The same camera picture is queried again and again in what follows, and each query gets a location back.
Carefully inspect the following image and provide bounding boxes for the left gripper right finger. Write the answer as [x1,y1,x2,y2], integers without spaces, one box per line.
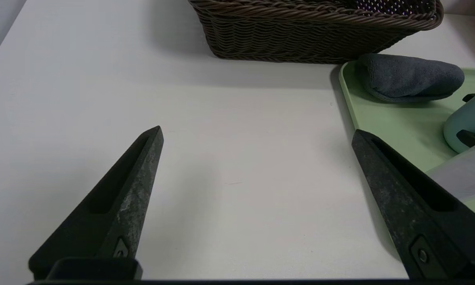
[351,129,475,279]

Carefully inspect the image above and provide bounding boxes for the clear plastic bottle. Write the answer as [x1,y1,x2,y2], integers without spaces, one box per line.
[425,137,475,202]

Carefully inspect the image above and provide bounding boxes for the dark grey cloth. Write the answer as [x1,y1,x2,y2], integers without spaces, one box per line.
[355,53,465,104]

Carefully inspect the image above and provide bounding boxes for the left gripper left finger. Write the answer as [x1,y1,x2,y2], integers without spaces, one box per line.
[28,126,164,279]

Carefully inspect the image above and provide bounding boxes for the teal plastic cup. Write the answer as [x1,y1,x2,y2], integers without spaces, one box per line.
[443,85,475,154]

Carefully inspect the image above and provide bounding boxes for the light green plastic tray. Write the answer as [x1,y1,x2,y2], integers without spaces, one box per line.
[338,61,475,264]

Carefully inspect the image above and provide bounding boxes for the dark brown wicker basket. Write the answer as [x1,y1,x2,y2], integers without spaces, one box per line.
[188,0,444,65]

